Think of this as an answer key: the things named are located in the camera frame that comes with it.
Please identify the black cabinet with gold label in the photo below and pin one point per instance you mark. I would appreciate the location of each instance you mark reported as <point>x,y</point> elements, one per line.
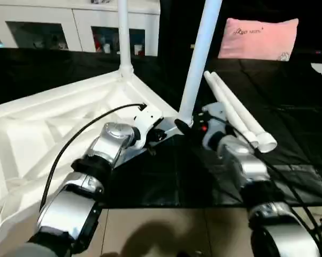
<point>177,27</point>

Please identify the dark patterned ornament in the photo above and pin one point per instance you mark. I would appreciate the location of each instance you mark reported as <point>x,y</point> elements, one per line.
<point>100,1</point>

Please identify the white glass-door cabinet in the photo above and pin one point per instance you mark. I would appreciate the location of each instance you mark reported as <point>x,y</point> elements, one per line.
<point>54,21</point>

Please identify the black work mat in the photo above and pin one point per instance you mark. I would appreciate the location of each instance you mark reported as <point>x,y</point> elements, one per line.
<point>289,107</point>

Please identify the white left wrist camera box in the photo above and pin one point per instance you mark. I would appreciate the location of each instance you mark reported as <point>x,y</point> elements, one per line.
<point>146,122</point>

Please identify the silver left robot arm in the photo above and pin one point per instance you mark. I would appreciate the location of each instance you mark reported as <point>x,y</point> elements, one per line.
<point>97,160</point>

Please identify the red bottle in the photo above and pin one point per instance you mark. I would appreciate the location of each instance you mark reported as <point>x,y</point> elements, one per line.
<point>99,45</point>

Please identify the pink pillow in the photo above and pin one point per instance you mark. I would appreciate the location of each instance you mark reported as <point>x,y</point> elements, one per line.
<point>257,38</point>

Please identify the white plastic table top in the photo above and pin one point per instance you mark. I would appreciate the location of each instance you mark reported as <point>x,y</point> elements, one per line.
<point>43,123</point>

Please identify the white plastic table leg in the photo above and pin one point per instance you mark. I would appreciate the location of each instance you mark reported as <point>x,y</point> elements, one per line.
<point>246,118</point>
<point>230,110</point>
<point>199,53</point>
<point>123,37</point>

